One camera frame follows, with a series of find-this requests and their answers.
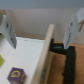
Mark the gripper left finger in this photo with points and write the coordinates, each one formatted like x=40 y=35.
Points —
x=9 y=31

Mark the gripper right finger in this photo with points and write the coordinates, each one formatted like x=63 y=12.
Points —
x=71 y=30

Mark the wooden drawer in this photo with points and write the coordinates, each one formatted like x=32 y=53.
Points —
x=44 y=63

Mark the yellow block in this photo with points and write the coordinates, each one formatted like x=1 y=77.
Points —
x=1 y=61

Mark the purple block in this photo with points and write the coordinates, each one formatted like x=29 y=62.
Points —
x=16 y=75

